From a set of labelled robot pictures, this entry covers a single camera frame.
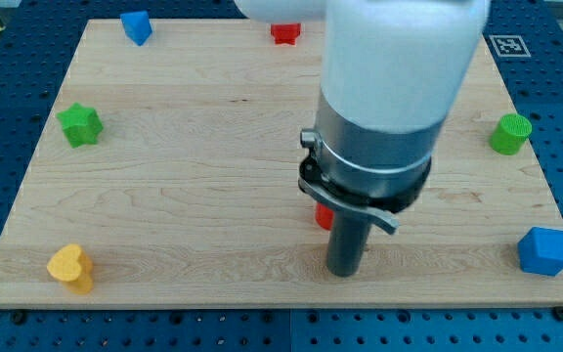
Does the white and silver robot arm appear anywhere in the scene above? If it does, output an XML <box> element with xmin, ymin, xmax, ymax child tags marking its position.
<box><xmin>238</xmin><ymin>0</ymin><xmax>491</xmax><ymax>233</ymax></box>

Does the blue cube block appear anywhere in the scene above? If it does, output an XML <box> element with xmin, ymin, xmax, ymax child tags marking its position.
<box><xmin>517</xmin><ymin>227</ymin><xmax>563</xmax><ymax>277</ymax></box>

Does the red block behind tool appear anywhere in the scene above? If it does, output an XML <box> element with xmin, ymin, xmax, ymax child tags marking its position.
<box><xmin>315</xmin><ymin>202</ymin><xmax>334</xmax><ymax>230</ymax></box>

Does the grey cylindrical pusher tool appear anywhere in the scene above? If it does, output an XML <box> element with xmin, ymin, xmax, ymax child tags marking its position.
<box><xmin>326</xmin><ymin>212</ymin><xmax>371</xmax><ymax>277</ymax></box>

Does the wooden board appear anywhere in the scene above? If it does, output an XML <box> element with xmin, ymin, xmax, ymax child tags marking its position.
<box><xmin>0</xmin><ymin>20</ymin><xmax>563</xmax><ymax>310</ymax></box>

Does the red star block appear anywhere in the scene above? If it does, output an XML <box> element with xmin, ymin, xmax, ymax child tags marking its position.
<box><xmin>270</xmin><ymin>22</ymin><xmax>302</xmax><ymax>45</ymax></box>

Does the green star block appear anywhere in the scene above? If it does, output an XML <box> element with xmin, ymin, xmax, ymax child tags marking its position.
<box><xmin>56</xmin><ymin>103</ymin><xmax>104</xmax><ymax>149</ymax></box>

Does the blue pentagon block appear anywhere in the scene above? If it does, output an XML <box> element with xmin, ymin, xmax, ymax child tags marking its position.
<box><xmin>119</xmin><ymin>11</ymin><xmax>152</xmax><ymax>46</ymax></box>

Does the yellow heart block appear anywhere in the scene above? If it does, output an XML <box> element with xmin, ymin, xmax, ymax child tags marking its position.
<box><xmin>47</xmin><ymin>243</ymin><xmax>94</xmax><ymax>294</ymax></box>

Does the green cylinder block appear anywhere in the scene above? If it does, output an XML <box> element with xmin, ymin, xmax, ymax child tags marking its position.
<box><xmin>489</xmin><ymin>113</ymin><xmax>533</xmax><ymax>155</ymax></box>

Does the fiducial marker tag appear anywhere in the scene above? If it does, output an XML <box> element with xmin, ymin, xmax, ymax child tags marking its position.
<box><xmin>489</xmin><ymin>34</ymin><xmax>531</xmax><ymax>58</ymax></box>

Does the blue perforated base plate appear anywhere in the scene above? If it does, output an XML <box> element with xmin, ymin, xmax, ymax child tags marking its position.
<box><xmin>0</xmin><ymin>1</ymin><xmax>563</xmax><ymax>351</ymax></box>

